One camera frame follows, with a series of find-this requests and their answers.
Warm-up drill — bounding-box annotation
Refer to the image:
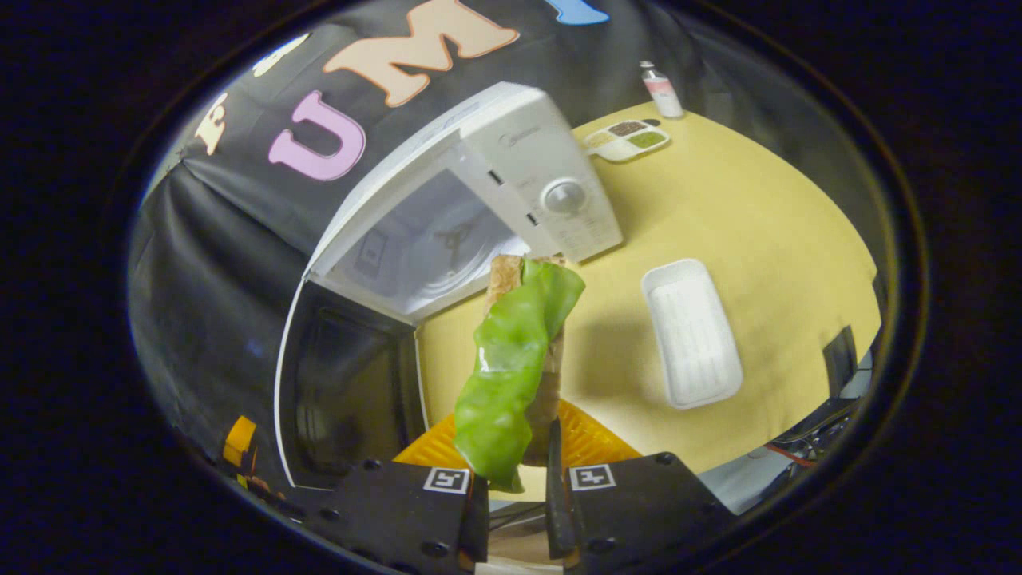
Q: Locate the lettuce sandwich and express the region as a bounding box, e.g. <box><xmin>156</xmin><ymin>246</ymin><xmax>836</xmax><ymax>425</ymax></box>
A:
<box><xmin>453</xmin><ymin>254</ymin><xmax>586</xmax><ymax>494</ymax></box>

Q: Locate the white rectangular tray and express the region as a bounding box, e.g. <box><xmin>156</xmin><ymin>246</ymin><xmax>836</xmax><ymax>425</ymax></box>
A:
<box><xmin>640</xmin><ymin>258</ymin><xmax>743</xmax><ymax>410</ymax></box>

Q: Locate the white divided seasoning dish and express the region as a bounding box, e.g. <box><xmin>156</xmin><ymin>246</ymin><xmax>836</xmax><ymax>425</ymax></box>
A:
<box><xmin>583</xmin><ymin>118</ymin><xmax>671</xmax><ymax>164</ymax></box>

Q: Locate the white microwave oven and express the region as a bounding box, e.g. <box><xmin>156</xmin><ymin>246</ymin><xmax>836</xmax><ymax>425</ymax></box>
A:
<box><xmin>273</xmin><ymin>81</ymin><xmax>624</xmax><ymax>490</ymax></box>

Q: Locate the small clear pink-label bottle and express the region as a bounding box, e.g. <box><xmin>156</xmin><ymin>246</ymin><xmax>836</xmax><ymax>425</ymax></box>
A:
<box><xmin>639</xmin><ymin>61</ymin><xmax>685</xmax><ymax>119</ymax></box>

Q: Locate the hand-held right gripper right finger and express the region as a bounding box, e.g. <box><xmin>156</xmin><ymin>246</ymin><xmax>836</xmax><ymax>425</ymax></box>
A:
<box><xmin>545</xmin><ymin>399</ymin><xmax>735</xmax><ymax>560</ymax></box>

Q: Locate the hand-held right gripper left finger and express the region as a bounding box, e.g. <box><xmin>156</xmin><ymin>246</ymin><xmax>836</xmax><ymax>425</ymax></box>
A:
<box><xmin>307</xmin><ymin>415</ymin><xmax>489</xmax><ymax>572</ymax></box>

